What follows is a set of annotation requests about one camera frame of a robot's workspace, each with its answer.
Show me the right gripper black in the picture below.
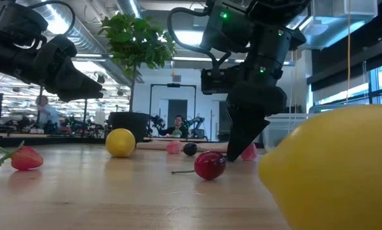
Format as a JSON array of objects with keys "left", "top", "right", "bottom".
[{"left": 225, "top": 63, "right": 288, "bottom": 162}]

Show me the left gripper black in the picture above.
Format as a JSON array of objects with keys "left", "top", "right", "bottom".
[{"left": 5, "top": 33, "right": 104, "bottom": 104}]

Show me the pink toy fruit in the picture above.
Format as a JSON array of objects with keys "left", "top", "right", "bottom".
[
  {"left": 165, "top": 141, "right": 183, "bottom": 155},
  {"left": 240, "top": 142, "right": 259, "bottom": 162}
]

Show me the red cherry with stem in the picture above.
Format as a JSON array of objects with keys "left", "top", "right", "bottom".
[{"left": 171, "top": 150, "right": 227, "bottom": 181}]

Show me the dark purple plum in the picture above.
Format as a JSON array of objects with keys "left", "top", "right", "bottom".
[{"left": 182, "top": 142, "right": 198, "bottom": 157}]

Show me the yellow toy lemon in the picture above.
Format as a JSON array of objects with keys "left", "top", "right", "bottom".
[
  {"left": 105, "top": 128, "right": 137, "bottom": 158},
  {"left": 257, "top": 103, "right": 382, "bottom": 230}
]

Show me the red strawberry with green stem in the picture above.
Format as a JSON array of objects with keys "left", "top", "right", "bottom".
[{"left": 0, "top": 129, "right": 45, "bottom": 171}]

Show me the clear plastic tupperware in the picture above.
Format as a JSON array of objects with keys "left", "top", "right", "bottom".
[{"left": 261, "top": 113, "right": 312, "bottom": 151}]

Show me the thin black pole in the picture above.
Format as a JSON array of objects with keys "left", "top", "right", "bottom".
[
  {"left": 84, "top": 98, "right": 89, "bottom": 135},
  {"left": 36, "top": 85, "right": 44, "bottom": 134}
]

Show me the black cabinet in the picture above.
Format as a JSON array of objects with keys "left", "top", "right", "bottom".
[{"left": 218, "top": 100, "right": 233, "bottom": 142}]

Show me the person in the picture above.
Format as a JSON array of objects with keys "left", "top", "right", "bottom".
[
  {"left": 34, "top": 95, "right": 60, "bottom": 134},
  {"left": 158, "top": 114, "right": 189, "bottom": 139}
]

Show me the beige folded cloth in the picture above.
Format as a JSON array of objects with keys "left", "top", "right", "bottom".
[{"left": 135, "top": 140, "right": 229, "bottom": 153}]

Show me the dark grey door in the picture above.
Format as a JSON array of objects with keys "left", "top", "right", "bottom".
[{"left": 167, "top": 99, "right": 188, "bottom": 128}]

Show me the green plant in black pot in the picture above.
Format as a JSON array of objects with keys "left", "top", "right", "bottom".
[{"left": 98, "top": 12, "right": 178, "bottom": 145}]

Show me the long ceiling light strip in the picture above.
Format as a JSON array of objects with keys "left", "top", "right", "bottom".
[{"left": 171, "top": 56, "right": 218, "bottom": 63}]

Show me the black aluminium table frame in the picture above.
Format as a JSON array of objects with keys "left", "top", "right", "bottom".
[{"left": 0, "top": 135, "right": 265, "bottom": 150}]

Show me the silver round ventilation duct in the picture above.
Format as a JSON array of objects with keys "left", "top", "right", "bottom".
[
  {"left": 115, "top": 0, "right": 141, "bottom": 19},
  {"left": 17, "top": 0, "right": 144, "bottom": 88}
]

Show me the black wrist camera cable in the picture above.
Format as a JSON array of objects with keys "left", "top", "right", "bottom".
[
  {"left": 27, "top": 0, "right": 77, "bottom": 38},
  {"left": 166, "top": 6, "right": 232, "bottom": 70}
]

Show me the black metal gantry frame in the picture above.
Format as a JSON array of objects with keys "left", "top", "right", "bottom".
[{"left": 148, "top": 82, "right": 197, "bottom": 139}]

